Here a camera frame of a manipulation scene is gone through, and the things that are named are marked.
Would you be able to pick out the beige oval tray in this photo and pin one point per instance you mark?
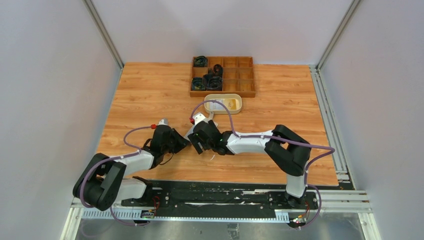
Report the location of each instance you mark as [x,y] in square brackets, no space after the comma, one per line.
[210,98]

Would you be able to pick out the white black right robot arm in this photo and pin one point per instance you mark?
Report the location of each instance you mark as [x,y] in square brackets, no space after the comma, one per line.
[289,151]

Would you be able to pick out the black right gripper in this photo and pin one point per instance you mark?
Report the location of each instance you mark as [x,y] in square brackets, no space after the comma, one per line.
[195,139]

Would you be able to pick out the wooden compartment box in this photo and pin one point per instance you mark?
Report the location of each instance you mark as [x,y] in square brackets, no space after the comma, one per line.
[238,76]

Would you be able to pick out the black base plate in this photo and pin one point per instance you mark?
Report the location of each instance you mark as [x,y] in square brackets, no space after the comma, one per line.
[216,201]

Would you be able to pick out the white card in tray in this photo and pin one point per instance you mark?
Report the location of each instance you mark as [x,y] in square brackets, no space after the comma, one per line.
[217,105]

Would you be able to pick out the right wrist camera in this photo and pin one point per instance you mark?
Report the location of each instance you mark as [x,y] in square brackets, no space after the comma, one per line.
[199,117]

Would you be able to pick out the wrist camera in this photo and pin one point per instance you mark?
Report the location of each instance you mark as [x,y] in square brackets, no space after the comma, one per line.
[199,117]
[163,122]

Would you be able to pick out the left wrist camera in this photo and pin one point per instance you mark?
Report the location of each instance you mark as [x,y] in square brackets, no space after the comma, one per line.
[163,122]

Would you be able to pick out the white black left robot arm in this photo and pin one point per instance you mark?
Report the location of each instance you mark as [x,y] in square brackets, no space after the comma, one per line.
[107,180]

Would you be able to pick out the rolled black belt middle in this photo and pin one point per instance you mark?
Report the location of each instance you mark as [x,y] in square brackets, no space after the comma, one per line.
[217,70]

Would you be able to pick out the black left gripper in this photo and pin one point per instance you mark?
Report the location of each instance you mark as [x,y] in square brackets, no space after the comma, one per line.
[181,142]

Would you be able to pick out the rolled black belt top left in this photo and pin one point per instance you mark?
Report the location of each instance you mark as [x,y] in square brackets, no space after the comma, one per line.
[200,61]

